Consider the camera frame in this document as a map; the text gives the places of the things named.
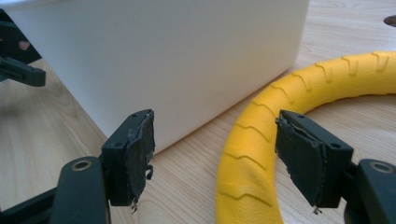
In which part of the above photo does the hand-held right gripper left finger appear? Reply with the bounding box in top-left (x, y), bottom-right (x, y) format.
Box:
top-left (101, 108), bottom-right (156, 214)

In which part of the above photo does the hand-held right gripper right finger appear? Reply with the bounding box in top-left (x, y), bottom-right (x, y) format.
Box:
top-left (274, 109), bottom-right (355, 216)

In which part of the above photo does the yellow ridged foam ring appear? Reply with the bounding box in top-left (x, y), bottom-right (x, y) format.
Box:
top-left (215, 50), bottom-right (396, 224)

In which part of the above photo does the white plastic box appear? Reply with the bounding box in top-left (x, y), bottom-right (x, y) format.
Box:
top-left (3, 0), bottom-right (311, 154)

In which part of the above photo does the round cable hole in table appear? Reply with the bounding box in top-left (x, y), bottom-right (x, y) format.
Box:
top-left (383, 14), bottom-right (396, 28)

